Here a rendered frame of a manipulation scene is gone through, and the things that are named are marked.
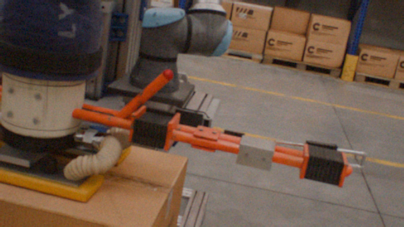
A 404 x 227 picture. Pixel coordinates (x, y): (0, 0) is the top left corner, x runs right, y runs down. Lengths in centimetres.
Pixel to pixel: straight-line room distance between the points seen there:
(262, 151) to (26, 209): 46
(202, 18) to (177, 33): 9
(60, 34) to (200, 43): 59
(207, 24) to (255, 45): 659
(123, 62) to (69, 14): 72
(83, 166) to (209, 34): 65
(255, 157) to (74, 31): 43
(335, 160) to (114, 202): 44
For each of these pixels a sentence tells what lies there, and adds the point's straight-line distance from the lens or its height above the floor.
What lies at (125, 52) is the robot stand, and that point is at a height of 110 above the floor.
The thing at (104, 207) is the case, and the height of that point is 94.
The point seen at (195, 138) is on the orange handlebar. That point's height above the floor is 108.
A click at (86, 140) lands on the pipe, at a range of 112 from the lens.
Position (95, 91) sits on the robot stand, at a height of 97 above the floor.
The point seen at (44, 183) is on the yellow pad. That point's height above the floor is 96.
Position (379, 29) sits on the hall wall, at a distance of 961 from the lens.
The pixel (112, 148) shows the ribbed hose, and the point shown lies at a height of 103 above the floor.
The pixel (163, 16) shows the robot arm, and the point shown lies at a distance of 147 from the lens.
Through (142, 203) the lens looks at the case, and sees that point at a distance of 105.
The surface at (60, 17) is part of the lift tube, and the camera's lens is 101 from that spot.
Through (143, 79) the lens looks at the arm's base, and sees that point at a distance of 150.
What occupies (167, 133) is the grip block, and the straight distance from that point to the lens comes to 104.
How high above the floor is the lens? 143
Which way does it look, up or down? 17 degrees down
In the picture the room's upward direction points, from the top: 10 degrees clockwise
